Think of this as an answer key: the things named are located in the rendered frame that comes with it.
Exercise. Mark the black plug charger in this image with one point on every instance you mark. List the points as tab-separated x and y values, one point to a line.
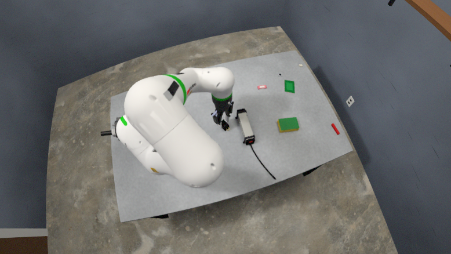
225	125

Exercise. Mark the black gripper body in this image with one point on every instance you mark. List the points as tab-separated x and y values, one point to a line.
220	109

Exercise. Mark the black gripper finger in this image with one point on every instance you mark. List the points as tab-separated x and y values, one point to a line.
228	112
217	118

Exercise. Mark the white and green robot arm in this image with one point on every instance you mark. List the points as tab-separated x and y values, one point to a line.
156	125

